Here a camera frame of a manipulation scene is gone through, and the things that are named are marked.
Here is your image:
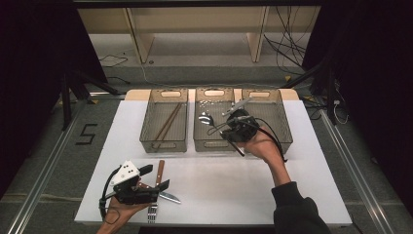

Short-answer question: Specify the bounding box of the light wooden desk frame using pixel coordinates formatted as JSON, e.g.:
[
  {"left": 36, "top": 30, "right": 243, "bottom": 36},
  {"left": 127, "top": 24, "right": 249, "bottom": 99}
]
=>
[{"left": 77, "top": 6, "right": 322, "bottom": 64}]

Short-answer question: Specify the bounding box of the brown wooden chopstick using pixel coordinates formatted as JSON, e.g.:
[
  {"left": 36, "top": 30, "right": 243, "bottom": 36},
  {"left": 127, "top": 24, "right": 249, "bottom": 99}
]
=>
[
  {"left": 158, "top": 102, "right": 184, "bottom": 144},
  {"left": 153, "top": 102, "right": 181, "bottom": 142}
]

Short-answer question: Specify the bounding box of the silver metal spoon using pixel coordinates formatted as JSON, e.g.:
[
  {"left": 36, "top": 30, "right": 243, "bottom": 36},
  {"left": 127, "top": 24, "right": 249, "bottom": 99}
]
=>
[{"left": 198, "top": 111, "right": 246, "bottom": 158}]

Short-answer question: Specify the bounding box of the person's left hand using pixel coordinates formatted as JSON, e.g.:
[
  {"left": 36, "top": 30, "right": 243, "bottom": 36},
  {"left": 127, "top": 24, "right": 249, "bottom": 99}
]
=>
[{"left": 101, "top": 196, "right": 154, "bottom": 228}]

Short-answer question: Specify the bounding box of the grey transparent plastic bin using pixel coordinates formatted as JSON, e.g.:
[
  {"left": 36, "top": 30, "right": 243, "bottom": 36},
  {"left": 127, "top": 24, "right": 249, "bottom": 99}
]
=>
[
  {"left": 241, "top": 88, "right": 294, "bottom": 155},
  {"left": 193, "top": 87, "right": 241, "bottom": 153},
  {"left": 139, "top": 88, "right": 189, "bottom": 154}
]

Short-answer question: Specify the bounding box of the thin white cable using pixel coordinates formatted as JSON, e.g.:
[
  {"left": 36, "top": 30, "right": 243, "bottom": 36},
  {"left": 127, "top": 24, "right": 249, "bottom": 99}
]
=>
[{"left": 139, "top": 62, "right": 196, "bottom": 90}]

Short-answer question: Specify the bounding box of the white plug with cable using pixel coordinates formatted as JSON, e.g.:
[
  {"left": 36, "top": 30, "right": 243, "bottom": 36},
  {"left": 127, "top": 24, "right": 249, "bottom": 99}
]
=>
[{"left": 332, "top": 98, "right": 349, "bottom": 126}]

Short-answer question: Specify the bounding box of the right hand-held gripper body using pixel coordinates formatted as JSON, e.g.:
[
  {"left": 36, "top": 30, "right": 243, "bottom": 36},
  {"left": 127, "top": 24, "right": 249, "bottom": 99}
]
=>
[{"left": 221, "top": 97, "right": 261, "bottom": 143}]

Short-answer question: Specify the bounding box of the tangle of black cables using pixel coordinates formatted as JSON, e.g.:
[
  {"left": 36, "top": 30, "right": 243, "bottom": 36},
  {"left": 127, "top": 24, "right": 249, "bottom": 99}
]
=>
[{"left": 263, "top": 6, "right": 314, "bottom": 76}]

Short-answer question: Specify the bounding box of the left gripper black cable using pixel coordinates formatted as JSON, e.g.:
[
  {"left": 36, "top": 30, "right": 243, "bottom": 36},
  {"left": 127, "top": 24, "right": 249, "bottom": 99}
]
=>
[{"left": 98, "top": 166, "right": 122, "bottom": 220}]

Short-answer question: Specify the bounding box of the black curtain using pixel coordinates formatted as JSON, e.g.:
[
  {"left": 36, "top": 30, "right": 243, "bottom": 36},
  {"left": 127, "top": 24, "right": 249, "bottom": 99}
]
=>
[
  {"left": 0, "top": 0, "right": 109, "bottom": 199},
  {"left": 301, "top": 0, "right": 413, "bottom": 215}
]

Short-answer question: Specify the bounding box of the aluminium floor rail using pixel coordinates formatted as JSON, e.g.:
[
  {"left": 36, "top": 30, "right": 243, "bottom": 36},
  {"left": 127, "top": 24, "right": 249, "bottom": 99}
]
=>
[
  {"left": 319, "top": 108, "right": 396, "bottom": 234},
  {"left": 6, "top": 99, "right": 86, "bottom": 234}
]

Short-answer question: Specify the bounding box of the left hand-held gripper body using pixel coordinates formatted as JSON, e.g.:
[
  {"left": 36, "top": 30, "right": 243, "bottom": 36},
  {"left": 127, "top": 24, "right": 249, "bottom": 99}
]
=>
[{"left": 109, "top": 159, "right": 161, "bottom": 206}]

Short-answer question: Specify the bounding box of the person's right hand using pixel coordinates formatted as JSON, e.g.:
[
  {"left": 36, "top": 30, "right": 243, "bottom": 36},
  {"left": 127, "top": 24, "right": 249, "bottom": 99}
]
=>
[{"left": 242, "top": 126, "right": 287, "bottom": 171}]

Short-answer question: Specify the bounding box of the black cable loop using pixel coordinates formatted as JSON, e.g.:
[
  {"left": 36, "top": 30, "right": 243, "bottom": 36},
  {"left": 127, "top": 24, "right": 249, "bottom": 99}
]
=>
[{"left": 98, "top": 53, "right": 130, "bottom": 69}]

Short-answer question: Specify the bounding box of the wooden-handled fork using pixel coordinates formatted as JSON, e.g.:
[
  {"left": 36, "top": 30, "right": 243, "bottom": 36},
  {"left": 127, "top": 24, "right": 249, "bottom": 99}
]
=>
[{"left": 147, "top": 159, "right": 166, "bottom": 224}]

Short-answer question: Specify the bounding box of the wooden-handled knife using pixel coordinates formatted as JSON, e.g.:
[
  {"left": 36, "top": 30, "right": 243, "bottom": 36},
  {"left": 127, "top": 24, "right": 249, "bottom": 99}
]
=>
[{"left": 138, "top": 181, "right": 182, "bottom": 205}]

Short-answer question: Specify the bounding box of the black metal stand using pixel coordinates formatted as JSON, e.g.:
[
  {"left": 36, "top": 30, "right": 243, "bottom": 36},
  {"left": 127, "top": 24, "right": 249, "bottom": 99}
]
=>
[
  {"left": 58, "top": 68, "right": 122, "bottom": 132},
  {"left": 282, "top": 59, "right": 339, "bottom": 127}
]

